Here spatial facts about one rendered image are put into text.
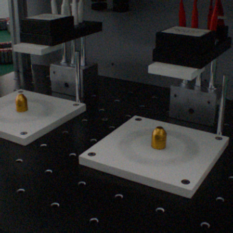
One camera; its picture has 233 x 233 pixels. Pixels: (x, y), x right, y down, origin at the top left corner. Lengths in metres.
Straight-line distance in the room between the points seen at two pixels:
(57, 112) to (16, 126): 0.08
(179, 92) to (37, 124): 0.22
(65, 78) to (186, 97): 0.23
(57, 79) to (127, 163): 0.31
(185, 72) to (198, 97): 0.12
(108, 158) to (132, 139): 0.06
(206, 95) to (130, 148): 0.16
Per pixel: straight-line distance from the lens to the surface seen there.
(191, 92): 0.60
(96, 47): 0.82
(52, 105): 0.65
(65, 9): 0.69
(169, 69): 0.50
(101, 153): 0.49
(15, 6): 0.86
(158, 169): 0.46
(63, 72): 0.72
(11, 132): 0.56
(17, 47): 0.64
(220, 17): 0.61
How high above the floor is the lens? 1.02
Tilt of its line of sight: 23 degrees down
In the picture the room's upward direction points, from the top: straight up
